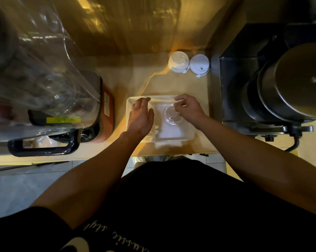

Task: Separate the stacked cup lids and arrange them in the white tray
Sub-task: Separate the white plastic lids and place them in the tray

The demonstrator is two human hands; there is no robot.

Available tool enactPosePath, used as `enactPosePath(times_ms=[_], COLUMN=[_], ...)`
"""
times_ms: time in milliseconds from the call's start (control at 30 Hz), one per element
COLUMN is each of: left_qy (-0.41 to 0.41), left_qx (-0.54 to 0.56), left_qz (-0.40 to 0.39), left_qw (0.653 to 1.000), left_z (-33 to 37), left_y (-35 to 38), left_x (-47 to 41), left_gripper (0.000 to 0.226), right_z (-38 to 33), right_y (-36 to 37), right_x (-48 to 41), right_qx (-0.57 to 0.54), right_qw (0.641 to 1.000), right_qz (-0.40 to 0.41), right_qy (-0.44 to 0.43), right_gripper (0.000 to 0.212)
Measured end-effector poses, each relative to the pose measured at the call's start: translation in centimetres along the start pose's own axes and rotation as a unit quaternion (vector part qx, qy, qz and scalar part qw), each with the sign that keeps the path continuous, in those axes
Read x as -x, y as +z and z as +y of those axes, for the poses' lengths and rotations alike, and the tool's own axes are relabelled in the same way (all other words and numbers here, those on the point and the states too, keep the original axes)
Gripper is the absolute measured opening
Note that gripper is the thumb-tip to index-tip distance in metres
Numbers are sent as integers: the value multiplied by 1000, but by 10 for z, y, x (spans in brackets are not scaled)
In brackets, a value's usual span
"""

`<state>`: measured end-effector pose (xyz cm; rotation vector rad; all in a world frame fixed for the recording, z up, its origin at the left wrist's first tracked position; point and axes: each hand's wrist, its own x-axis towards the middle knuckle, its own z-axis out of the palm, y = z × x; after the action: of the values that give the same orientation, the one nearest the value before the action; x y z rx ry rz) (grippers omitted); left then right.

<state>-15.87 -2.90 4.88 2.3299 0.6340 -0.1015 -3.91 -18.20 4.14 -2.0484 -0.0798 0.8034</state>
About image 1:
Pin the tall stack of white lids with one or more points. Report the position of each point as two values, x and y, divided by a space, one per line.
152 133

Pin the black machine knob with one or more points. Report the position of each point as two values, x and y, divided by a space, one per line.
269 138

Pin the steel pot machine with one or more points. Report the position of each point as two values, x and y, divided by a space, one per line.
231 89

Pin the person's left forearm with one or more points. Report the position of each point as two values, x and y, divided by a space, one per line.
95 178

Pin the clear dome lid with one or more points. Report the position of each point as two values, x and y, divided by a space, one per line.
171 116

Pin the clear plastic bag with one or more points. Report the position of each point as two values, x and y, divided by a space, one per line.
39 141

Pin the blender with clear cover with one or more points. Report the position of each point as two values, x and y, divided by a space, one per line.
55 76

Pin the person's grey trousers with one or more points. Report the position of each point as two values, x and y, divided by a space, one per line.
147 159

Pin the steel round pot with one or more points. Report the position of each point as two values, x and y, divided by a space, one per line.
297 81

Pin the person's right hand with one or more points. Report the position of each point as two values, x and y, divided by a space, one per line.
192 110

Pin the white plastic tray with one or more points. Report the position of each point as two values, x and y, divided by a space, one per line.
184 133

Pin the person's right forearm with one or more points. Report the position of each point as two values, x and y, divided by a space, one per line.
265 167

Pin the person's left hand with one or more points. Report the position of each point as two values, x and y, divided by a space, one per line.
140 120

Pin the person's black shirt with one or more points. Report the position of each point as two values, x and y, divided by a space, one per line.
186 207

